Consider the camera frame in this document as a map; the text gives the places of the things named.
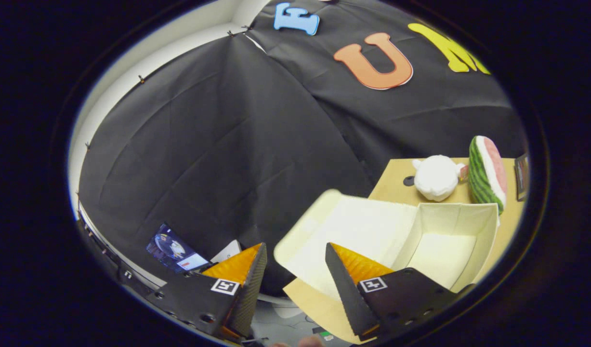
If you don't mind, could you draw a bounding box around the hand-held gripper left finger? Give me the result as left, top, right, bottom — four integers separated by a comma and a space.
146, 242, 268, 343

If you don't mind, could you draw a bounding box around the black cover book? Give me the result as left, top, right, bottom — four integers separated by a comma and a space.
514, 153, 530, 201

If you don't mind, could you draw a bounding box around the black backdrop cloth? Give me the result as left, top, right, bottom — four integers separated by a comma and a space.
78, 0, 527, 297

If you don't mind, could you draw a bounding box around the lit display screen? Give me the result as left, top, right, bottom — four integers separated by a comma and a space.
146, 223, 211, 274

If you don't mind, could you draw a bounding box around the white paper sheet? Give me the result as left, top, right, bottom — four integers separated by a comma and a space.
211, 240, 242, 263

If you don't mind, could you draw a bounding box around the white plush toy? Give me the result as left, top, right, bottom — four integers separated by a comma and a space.
412, 155, 467, 202

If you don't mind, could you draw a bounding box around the watermelon slice plush toy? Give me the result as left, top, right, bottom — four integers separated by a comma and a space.
469, 136, 508, 215

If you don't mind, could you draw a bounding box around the cream storage box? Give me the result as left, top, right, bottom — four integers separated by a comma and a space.
274, 189, 500, 302

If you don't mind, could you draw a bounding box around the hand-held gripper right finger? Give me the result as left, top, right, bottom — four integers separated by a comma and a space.
325, 242, 474, 340

